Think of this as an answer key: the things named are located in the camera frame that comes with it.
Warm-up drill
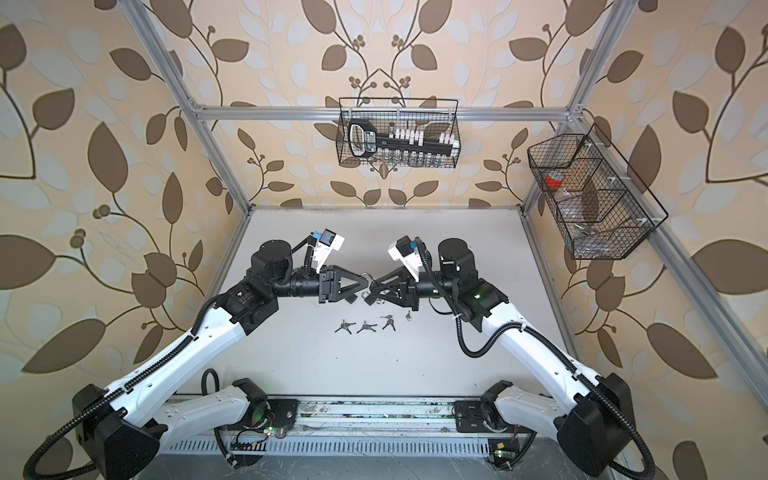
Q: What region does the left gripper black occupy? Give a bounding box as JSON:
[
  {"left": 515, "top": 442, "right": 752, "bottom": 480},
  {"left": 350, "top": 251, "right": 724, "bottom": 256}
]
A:
[{"left": 266, "top": 261, "right": 367, "bottom": 306}]

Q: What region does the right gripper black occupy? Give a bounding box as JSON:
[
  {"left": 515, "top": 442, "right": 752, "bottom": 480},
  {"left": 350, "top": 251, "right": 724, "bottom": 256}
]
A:
[{"left": 373, "top": 266, "right": 458, "bottom": 312}]

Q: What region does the silver key bunch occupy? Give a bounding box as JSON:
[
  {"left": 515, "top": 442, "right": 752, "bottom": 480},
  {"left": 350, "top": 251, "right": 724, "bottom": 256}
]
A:
[
  {"left": 382, "top": 315, "right": 396, "bottom": 331},
  {"left": 335, "top": 321, "right": 355, "bottom": 334},
  {"left": 357, "top": 322, "right": 378, "bottom": 334}
]

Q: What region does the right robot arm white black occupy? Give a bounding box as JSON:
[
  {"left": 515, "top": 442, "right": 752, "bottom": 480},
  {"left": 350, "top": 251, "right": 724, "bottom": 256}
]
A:
[{"left": 366, "top": 236, "right": 657, "bottom": 479}]

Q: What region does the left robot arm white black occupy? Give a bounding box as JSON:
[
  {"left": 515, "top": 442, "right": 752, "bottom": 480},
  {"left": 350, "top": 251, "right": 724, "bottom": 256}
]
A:
[{"left": 23, "top": 230, "right": 369, "bottom": 479}]

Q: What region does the black tool set in basket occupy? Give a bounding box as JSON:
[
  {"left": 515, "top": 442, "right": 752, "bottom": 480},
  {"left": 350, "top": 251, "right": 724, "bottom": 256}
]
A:
[{"left": 346, "top": 119, "right": 461, "bottom": 159}]

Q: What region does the red capped item in basket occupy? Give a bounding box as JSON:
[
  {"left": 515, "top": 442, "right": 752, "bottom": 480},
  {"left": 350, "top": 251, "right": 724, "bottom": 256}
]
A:
[{"left": 544, "top": 170, "right": 565, "bottom": 192}]

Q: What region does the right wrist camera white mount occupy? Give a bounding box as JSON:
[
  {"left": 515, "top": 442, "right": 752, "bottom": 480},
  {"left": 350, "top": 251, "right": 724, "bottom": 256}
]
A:
[{"left": 388, "top": 236, "right": 423, "bottom": 281}]

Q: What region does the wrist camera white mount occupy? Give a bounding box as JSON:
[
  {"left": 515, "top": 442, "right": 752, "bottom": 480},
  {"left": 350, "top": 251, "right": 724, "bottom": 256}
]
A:
[
  {"left": 310, "top": 229, "right": 345, "bottom": 273},
  {"left": 388, "top": 236, "right": 423, "bottom": 281}
]

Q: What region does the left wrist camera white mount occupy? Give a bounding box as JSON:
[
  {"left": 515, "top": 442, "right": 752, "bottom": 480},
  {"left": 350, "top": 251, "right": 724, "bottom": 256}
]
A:
[{"left": 310, "top": 229, "right": 345, "bottom": 273}]

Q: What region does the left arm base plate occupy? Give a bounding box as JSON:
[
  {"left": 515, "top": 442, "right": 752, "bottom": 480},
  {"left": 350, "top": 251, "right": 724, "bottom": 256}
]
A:
[{"left": 223, "top": 397, "right": 299, "bottom": 431}]

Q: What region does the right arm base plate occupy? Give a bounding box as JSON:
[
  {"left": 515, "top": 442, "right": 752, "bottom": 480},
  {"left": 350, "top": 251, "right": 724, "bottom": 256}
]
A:
[{"left": 452, "top": 400, "right": 532, "bottom": 435}]

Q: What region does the back wall wire basket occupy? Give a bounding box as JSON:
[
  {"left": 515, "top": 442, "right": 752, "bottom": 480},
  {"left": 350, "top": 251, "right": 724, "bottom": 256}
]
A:
[{"left": 335, "top": 95, "right": 462, "bottom": 169}]

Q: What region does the wall wire basket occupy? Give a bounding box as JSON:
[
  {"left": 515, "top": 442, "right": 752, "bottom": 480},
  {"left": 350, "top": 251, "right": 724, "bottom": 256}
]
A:
[
  {"left": 335, "top": 95, "right": 462, "bottom": 169},
  {"left": 527, "top": 124, "right": 669, "bottom": 260}
]

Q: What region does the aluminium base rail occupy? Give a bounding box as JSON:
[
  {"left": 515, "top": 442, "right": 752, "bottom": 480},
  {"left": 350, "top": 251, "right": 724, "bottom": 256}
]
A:
[{"left": 128, "top": 395, "right": 625, "bottom": 458}]

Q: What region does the right wall wire basket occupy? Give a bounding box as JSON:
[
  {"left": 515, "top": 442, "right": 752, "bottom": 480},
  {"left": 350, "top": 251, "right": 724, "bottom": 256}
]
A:
[{"left": 527, "top": 124, "right": 669, "bottom": 260}]

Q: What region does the aluminium frame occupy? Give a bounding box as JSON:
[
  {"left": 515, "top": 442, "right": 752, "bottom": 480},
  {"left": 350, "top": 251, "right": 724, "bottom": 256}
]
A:
[{"left": 116, "top": 0, "right": 768, "bottom": 480}]

